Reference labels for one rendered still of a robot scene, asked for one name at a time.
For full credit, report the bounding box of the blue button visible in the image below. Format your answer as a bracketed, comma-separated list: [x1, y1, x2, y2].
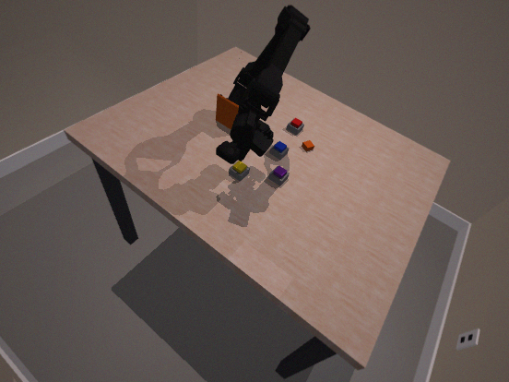
[269, 141, 289, 160]

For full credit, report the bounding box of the red button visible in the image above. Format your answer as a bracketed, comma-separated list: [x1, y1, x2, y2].
[286, 118, 304, 136]

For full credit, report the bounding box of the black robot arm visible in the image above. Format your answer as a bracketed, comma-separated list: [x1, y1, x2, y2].
[226, 6, 310, 157]

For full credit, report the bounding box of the yellow button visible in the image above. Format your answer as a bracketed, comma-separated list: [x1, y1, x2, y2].
[229, 161, 250, 182]

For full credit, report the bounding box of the purple button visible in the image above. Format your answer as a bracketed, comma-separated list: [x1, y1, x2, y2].
[268, 166, 290, 186]

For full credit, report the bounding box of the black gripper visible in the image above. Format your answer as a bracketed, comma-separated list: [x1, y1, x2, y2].
[216, 120, 270, 164]

